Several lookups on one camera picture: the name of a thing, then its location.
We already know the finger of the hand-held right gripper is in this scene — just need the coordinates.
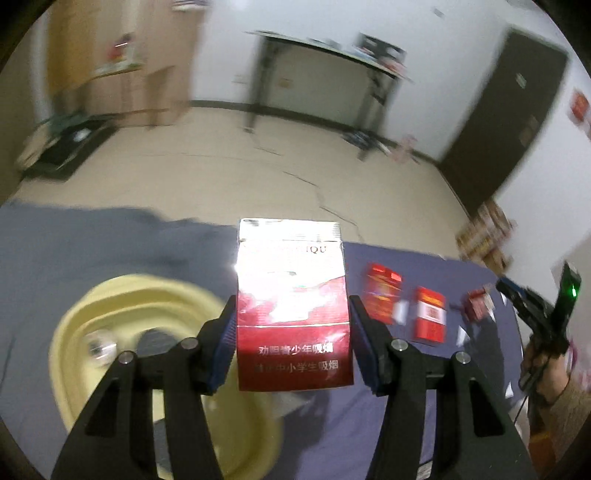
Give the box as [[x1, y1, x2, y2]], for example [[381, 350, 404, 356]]
[[496, 277, 555, 330]]

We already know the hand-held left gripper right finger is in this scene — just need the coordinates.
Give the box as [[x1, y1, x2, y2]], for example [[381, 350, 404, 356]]
[[348, 295, 539, 480]]

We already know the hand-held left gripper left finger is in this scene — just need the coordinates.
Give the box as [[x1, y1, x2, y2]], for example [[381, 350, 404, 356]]
[[51, 295, 238, 480]]

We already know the red and silver cigarette pack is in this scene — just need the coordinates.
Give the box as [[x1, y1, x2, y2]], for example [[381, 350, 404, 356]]
[[235, 218, 355, 392]]

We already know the pale yellow plastic basin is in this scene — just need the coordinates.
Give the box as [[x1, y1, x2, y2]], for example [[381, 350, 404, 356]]
[[48, 273, 284, 480]]

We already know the person's right forearm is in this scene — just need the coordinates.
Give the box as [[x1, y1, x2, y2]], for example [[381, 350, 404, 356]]
[[531, 369, 591, 467]]

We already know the person's right hand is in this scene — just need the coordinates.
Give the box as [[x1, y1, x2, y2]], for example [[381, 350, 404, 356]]
[[521, 342, 573, 408]]

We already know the pile of cardboard boxes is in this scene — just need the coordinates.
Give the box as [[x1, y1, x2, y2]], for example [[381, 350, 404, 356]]
[[456, 202, 516, 273]]

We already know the blue bed sheet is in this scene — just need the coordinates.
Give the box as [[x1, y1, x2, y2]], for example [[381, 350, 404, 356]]
[[272, 240, 528, 480]]

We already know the dark brown door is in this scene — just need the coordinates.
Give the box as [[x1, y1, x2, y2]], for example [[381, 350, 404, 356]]
[[438, 28, 570, 217]]

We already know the black floor mat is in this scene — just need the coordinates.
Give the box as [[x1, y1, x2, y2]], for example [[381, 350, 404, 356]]
[[22, 115, 117, 179]]

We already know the black box on table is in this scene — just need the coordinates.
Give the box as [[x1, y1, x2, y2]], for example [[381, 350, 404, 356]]
[[355, 31, 408, 71]]

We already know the black folding table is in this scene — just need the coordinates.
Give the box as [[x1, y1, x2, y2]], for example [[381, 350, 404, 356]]
[[245, 30, 415, 161]]

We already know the wooden cabinet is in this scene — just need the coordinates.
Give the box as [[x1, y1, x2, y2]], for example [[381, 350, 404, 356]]
[[48, 0, 208, 128]]

